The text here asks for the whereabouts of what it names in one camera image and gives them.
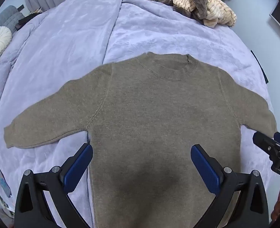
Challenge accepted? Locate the lavender fleece blanket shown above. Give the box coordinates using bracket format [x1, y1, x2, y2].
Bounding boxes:
[0, 0, 273, 228]

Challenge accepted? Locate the olive brown knit sweater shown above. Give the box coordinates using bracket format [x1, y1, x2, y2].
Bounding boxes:
[3, 52, 278, 228]

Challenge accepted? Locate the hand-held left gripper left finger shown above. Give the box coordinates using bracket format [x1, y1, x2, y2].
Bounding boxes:
[14, 143, 94, 228]

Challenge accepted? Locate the beige striped fuzzy garment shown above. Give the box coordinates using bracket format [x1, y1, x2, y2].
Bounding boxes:
[173, 0, 237, 28]

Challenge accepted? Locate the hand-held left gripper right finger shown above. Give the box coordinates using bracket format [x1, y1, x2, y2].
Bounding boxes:
[190, 144, 270, 228]

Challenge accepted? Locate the grey quilted chair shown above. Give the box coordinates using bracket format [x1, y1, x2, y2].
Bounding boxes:
[0, 5, 24, 34]

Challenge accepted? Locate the smartphone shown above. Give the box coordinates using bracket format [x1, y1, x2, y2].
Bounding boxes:
[0, 162, 12, 197]

